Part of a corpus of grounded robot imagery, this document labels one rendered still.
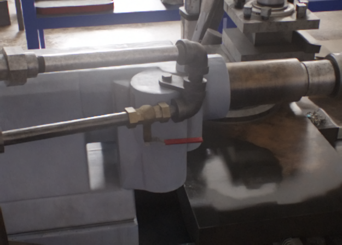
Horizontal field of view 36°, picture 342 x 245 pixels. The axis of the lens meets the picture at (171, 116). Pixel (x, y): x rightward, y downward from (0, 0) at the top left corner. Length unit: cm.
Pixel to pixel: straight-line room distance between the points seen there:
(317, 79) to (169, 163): 31
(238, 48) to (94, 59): 56
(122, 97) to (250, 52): 42
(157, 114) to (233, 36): 54
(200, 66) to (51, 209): 33
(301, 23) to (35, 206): 65
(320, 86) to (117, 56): 43
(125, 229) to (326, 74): 44
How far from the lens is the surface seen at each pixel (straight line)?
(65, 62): 65
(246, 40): 122
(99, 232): 86
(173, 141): 76
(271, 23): 113
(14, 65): 62
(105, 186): 87
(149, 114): 73
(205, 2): 84
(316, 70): 97
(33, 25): 269
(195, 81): 75
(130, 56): 68
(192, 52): 72
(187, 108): 75
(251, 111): 117
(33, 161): 85
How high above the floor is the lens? 150
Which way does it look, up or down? 29 degrees down
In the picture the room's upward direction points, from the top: straight up
